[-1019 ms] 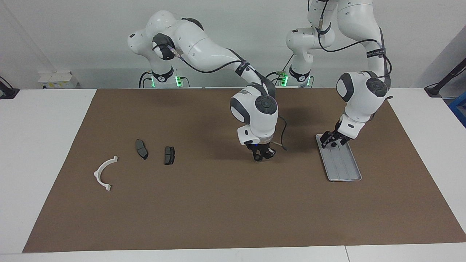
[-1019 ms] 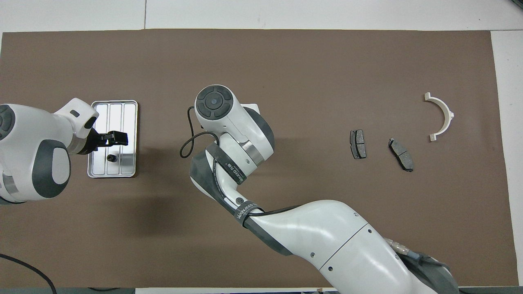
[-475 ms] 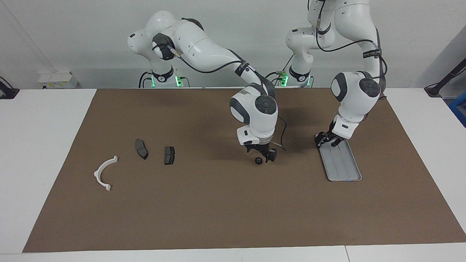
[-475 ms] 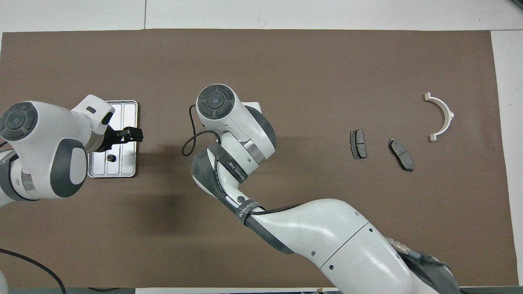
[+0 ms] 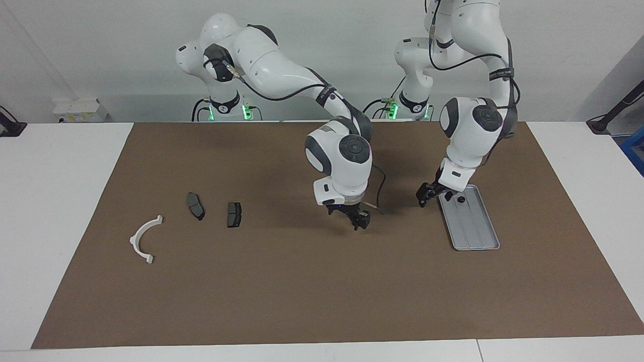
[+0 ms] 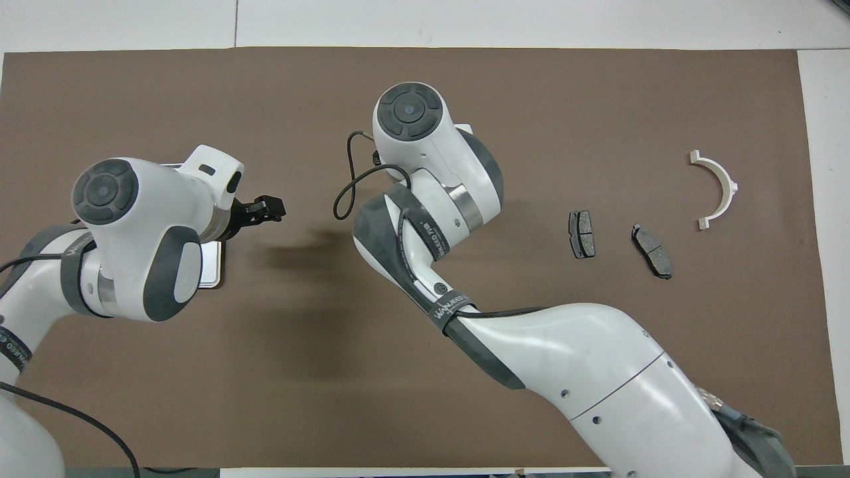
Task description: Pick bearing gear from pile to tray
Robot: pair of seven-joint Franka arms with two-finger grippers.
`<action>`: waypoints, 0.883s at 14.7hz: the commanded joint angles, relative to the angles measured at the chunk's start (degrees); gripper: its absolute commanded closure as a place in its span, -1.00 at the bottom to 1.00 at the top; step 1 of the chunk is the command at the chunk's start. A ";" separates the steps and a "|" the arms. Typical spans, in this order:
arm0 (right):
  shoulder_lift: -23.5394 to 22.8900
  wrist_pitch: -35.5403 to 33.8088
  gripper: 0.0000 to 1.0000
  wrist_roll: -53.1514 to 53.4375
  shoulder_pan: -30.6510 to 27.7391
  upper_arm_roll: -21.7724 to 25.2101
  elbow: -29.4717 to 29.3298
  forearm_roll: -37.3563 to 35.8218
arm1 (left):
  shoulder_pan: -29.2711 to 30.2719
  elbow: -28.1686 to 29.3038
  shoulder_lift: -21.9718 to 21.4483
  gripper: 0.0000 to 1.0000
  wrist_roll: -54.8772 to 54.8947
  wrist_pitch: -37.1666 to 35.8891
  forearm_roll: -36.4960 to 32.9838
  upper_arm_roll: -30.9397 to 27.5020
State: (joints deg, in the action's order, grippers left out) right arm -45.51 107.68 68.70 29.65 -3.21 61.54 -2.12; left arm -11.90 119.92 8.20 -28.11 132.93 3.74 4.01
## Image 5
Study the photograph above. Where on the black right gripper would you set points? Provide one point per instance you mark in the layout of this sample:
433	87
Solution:
344	207

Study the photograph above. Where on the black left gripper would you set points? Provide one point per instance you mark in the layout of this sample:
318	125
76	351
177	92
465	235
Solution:
441	190

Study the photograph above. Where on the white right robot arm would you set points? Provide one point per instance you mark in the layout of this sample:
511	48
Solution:
271	60

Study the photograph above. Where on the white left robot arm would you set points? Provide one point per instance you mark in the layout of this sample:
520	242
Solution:
473	136

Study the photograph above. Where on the silver metal tray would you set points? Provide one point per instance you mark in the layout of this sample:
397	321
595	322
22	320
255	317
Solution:
473	231

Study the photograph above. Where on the brown table mat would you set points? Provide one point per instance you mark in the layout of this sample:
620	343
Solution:
322	291

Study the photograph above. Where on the rectangular grey brake pad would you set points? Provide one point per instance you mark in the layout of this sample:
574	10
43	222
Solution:
234	215

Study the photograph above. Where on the curved grey brake pad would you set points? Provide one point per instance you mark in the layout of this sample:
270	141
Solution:
195	205

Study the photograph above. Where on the blue crate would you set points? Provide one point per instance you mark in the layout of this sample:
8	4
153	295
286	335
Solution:
635	151

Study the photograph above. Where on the white box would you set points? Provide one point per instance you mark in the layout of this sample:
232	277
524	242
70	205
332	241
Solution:
80	110

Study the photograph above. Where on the white curved plastic bracket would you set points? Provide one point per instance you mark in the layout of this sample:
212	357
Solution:
134	242

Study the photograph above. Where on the black clamp mount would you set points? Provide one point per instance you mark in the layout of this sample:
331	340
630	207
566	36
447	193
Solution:
12	128

